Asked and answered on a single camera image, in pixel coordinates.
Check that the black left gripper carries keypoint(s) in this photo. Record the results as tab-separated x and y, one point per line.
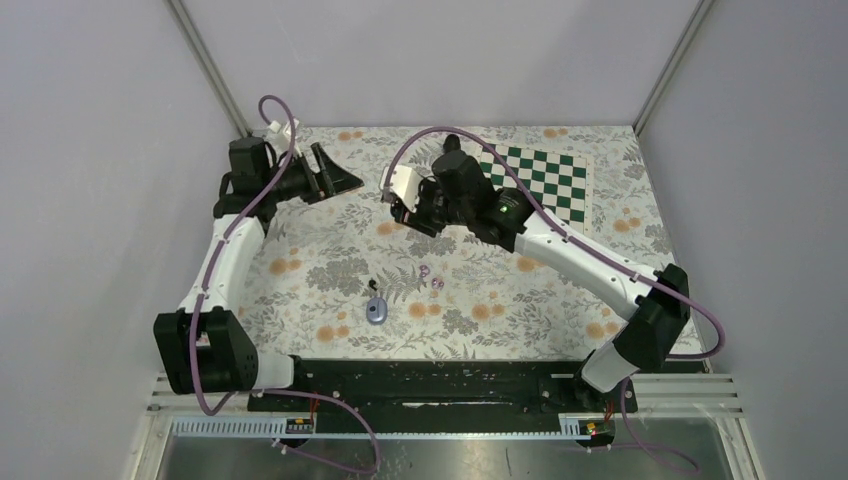
330	180

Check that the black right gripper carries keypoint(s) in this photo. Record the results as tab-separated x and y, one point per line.
422	225

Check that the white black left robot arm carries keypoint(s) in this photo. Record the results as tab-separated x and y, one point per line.
203	342

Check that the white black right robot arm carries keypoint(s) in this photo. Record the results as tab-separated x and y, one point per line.
458	193

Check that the lavender earbuds case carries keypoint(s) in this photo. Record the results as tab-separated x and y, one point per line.
376	311

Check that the floral tablecloth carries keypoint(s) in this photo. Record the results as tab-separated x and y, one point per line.
307	289

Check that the green white chessboard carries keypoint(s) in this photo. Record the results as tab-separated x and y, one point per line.
560	181

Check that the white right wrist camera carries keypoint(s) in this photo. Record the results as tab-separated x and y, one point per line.
401	184

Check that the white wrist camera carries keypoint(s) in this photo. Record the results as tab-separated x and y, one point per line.
279	135
401	184

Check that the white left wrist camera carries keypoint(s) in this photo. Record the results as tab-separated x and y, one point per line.
279	135

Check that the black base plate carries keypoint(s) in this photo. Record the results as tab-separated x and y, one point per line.
444	397

